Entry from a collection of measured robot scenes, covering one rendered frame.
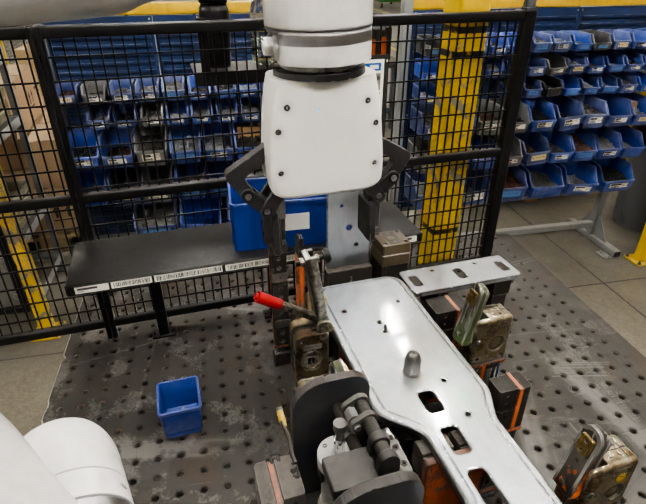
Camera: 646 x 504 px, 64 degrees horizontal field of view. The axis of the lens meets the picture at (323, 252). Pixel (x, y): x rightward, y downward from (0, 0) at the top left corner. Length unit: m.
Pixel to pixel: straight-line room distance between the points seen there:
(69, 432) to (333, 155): 0.42
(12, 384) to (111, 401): 1.35
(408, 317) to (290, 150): 0.76
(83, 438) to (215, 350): 0.92
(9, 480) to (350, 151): 0.38
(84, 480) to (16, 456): 0.11
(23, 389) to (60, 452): 2.10
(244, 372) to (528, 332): 0.85
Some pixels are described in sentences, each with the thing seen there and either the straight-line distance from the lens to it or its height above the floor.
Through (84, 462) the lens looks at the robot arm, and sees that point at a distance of 0.62.
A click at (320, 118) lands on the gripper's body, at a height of 1.57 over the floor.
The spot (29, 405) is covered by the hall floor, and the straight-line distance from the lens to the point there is 2.63.
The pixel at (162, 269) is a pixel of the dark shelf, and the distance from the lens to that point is 1.28.
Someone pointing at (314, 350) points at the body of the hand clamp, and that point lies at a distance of 1.02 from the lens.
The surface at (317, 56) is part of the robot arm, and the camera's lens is 0.40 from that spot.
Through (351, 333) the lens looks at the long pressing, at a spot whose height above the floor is 1.00.
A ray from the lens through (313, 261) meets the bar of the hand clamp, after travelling 0.91.
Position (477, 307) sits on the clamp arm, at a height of 1.08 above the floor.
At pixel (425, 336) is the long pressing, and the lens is 1.09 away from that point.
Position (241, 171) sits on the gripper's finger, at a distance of 0.44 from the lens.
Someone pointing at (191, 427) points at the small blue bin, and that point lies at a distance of 1.30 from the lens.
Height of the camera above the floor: 1.68
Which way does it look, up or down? 30 degrees down
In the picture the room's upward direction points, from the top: straight up
